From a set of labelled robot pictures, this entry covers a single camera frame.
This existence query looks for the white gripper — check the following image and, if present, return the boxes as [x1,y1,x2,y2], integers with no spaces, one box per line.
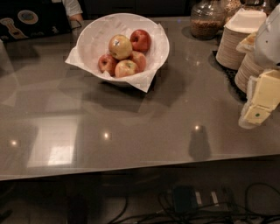
[239,70,280,129]

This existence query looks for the dark red back apple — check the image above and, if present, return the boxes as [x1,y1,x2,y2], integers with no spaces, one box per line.
[130,29,151,53]

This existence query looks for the person forearm white sleeve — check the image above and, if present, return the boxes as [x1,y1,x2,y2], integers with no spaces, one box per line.
[62,0,83,21]

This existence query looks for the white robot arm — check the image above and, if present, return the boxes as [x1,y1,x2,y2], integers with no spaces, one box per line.
[239,4,280,129]

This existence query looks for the red right apple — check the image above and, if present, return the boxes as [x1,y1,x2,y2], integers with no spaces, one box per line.
[129,51,146,72]

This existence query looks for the yellow-red front apple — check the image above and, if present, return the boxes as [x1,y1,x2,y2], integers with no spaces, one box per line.
[115,59,139,78]

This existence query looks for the yellow-red apple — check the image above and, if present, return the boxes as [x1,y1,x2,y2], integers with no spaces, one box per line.
[115,59,139,78]
[108,34,132,60]

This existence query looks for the yellow-red top apple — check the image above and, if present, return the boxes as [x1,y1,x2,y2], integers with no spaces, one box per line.
[108,34,132,60]

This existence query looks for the red left apple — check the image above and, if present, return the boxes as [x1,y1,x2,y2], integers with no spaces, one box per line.
[98,54,118,76]

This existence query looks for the back stack paper plates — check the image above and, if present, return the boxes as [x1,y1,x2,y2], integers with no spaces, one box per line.
[215,26,248,70]

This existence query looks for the glass jar with grains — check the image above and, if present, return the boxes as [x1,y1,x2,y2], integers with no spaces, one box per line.
[190,0,226,39]

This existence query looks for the black power adapter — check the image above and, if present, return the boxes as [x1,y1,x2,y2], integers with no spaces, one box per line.
[172,185,198,214]

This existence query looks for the white paper liner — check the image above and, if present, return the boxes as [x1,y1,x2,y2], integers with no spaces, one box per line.
[65,20,167,94]

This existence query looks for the black laptop with stickers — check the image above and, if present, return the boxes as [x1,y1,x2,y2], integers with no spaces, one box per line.
[0,0,71,43]

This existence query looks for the black floor cables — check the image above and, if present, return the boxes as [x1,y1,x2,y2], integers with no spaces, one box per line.
[106,182,280,224]

